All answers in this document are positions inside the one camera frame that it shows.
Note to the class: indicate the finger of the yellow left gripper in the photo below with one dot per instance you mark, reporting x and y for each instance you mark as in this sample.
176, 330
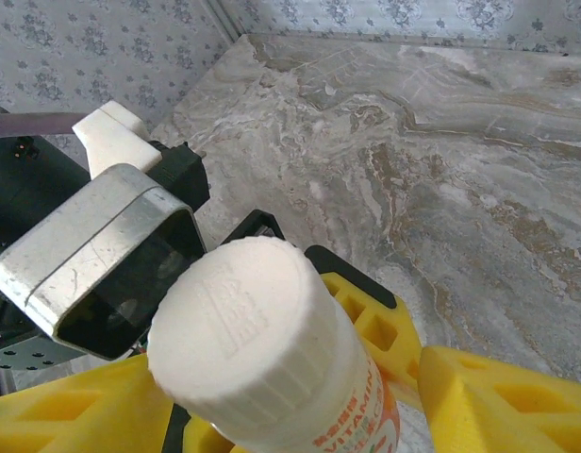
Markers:
260, 226
370, 325

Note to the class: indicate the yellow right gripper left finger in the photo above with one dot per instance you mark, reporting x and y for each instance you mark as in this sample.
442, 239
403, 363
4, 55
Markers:
83, 410

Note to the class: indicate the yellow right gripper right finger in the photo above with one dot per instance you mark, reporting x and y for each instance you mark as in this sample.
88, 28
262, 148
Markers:
507, 410

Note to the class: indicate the white pill bottle orange label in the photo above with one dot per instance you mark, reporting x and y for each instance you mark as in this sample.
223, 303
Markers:
356, 415

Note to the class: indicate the white ribbed bottle cap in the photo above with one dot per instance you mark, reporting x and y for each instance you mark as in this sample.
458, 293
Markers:
253, 330

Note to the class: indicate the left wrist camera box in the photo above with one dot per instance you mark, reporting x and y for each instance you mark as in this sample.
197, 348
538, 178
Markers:
92, 236

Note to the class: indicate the aluminium corner post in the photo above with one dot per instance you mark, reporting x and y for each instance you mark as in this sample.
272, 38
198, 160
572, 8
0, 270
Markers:
227, 19

